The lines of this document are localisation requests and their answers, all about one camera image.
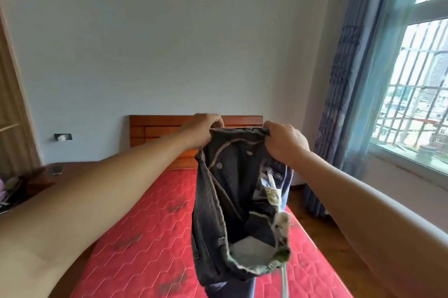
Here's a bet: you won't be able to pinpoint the person's left hand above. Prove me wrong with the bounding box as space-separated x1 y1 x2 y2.
180 113 225 151

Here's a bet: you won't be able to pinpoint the person's right hand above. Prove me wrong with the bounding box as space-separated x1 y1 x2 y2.
263 121 311 167

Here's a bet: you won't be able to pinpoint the light blue jeans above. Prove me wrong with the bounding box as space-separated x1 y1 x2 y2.
190 127 294 298

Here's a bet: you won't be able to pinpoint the wooden wardrobe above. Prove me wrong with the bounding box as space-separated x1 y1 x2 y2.
0 5 42 177

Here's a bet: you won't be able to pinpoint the person's right forearm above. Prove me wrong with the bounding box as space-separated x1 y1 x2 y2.
293 150 448 298

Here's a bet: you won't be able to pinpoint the person's left forearm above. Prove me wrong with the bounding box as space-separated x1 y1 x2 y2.
0 133 191 298

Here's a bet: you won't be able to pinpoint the pink clothes pile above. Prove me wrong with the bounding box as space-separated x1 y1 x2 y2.
0 175 23 213

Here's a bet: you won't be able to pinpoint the wooden bed headboard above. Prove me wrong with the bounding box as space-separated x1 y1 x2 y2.
128 114 264 170

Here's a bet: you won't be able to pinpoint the blue grey curtain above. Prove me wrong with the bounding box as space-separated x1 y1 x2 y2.
302 0 429 219

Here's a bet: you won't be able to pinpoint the red quilted mattress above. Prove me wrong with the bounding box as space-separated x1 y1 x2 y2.
70 168 354 298

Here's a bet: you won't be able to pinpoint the wooden nightstand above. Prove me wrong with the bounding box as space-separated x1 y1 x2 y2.
24 162 102 199

